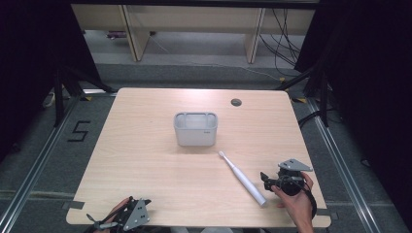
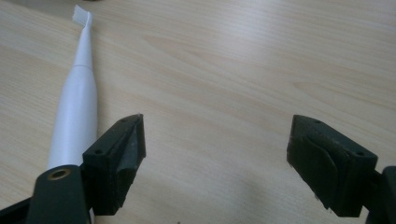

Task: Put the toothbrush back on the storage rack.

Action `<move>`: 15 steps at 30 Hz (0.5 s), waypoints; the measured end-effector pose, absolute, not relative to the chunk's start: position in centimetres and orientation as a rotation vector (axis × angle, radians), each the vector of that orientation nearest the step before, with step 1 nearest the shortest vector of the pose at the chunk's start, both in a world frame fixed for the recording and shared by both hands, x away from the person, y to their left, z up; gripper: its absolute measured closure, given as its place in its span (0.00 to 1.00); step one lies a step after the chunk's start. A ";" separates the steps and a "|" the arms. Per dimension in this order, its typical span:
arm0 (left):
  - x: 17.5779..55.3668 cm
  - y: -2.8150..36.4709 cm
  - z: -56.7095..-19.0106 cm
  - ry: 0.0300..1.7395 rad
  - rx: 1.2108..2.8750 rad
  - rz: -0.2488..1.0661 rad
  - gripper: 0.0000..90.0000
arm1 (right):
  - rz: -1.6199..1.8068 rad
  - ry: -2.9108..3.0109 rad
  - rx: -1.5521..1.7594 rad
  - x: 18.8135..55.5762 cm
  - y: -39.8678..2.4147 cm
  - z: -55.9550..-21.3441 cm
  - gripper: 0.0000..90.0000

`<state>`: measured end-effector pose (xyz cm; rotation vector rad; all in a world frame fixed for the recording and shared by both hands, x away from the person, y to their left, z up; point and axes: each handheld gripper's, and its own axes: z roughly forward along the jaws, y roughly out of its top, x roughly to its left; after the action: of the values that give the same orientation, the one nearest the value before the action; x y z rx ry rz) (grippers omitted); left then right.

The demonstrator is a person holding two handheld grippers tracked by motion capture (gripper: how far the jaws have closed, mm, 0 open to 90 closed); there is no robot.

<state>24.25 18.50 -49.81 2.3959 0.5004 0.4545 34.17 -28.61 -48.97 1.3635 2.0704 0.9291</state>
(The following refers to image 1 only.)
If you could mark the person's right hand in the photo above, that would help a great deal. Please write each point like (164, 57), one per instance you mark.
(296, 204)

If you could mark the grey toothbrush holder box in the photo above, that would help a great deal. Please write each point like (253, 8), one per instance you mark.
(195, 135)

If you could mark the white electric toothbrush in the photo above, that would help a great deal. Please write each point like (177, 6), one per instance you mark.
(243, 179)

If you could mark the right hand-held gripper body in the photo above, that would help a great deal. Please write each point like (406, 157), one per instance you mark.
(291, 181)

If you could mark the metal floor rail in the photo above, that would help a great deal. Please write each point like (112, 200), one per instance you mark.
(343, 161)
(35, 165)

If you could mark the person's left hand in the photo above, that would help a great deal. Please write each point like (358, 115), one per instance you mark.
(113, 212)

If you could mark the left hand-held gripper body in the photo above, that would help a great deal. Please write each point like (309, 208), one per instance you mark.
(134, 215)

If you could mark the grey tape strip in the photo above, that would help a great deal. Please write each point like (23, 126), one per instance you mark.
(327, 214)

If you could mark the black metal stand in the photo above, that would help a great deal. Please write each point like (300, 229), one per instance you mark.
(319, 87)
(64, 90)

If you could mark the black curtain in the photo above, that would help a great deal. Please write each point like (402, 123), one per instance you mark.
(372, 81)
(35, 64)

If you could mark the black tape numeral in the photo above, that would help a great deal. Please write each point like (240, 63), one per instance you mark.
(78, 131)

